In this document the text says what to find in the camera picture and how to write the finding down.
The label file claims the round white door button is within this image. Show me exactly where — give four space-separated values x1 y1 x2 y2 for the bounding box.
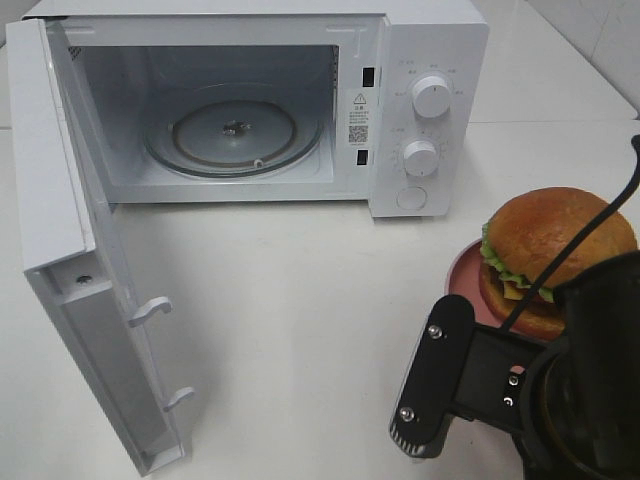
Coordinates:
396 186 428 211

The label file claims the pink round plate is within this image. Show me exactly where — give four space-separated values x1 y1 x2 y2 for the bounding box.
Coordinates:
446 237 566 344

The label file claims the burger with lettuce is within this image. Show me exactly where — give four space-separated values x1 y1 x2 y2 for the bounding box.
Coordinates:
478 187 638 341

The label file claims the white microwave door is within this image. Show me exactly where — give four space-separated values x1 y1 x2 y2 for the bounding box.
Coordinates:
6 19 194 475

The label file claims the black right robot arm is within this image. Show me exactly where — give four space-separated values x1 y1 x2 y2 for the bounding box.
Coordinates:
520 252 639 479

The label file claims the lower white microwave knob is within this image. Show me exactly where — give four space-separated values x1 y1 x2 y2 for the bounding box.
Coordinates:
403 140 439 177

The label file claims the white microwave knob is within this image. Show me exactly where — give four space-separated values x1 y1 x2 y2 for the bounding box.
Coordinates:
403 140 439 177
410 72 452 119

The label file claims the glass microwave turntable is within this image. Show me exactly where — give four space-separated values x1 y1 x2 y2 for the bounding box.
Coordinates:
142 83 332 179

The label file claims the white microwave oven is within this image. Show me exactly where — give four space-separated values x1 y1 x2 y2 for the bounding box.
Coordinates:
16 1 489 217

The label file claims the upper white microwave knob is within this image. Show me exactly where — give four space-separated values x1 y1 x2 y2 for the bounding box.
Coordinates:
410 72 452 119

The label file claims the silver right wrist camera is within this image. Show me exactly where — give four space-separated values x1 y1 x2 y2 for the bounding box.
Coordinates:
389 295 544 459

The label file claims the black camera cable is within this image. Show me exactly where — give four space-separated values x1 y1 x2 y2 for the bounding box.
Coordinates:
499 133 640 334

